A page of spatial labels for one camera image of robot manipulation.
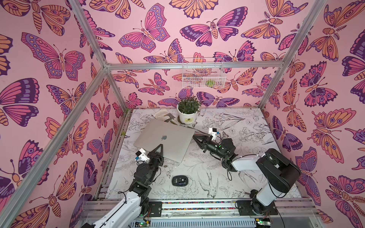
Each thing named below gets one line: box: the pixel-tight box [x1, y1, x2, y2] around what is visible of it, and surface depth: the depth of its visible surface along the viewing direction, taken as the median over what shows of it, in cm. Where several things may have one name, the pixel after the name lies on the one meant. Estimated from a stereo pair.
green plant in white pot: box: [176, 95, 202, 125], surface depth 101 cm
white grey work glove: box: [152, 108, 176, 123], surface depth 115 cm
